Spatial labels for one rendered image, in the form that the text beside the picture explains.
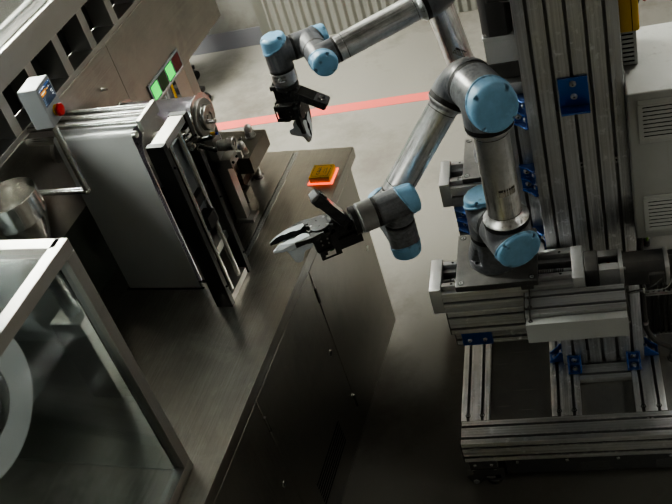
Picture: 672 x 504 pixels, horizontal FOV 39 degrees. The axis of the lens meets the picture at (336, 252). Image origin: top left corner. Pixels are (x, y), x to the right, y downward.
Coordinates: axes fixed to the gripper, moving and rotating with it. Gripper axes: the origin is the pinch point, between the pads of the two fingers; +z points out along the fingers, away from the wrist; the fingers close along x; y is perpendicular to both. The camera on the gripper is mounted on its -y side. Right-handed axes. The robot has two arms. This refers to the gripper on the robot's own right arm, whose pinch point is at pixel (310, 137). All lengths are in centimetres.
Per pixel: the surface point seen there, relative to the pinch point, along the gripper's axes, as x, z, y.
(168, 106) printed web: 18.1, -25.9, 31.7
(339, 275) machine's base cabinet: 17.6, 41.4, -3.2
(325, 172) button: 1.2, 12.6, -1.7
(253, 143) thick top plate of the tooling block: -2.0, 2.0, 20.9
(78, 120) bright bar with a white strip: 45, -40, 42
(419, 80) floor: -208, 105, 28
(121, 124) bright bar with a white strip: 48, -40, 27
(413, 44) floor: -249, 105, 40
